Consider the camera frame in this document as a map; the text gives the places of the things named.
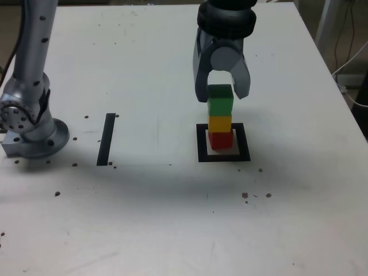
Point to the green cube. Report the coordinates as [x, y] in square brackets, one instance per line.
[220, 100]

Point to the white metal post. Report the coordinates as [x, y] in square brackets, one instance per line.
[325, 26]

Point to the black tape square outline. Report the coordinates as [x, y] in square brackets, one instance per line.
[201, 143]

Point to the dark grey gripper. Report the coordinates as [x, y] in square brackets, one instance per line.
[230, 42]

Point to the black tape strip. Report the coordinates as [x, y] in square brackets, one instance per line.
[105, 141]

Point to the yellow cube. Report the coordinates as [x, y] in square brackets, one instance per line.
[220, 123]

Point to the red cube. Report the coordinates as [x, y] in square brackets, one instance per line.
[220, 141]

